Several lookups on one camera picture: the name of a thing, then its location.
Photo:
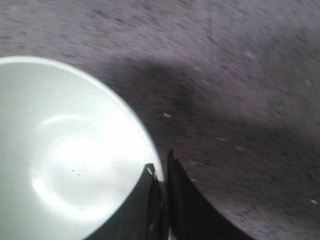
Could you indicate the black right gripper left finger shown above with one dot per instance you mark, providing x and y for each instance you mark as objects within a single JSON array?
[{"x": 143, "y": 214}]

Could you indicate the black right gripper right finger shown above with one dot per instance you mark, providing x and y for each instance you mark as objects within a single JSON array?
[{"x": 191, "y": 216}]

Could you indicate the green bowl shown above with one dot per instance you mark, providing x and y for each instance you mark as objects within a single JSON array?
[{"x": 71, "y": 151}]

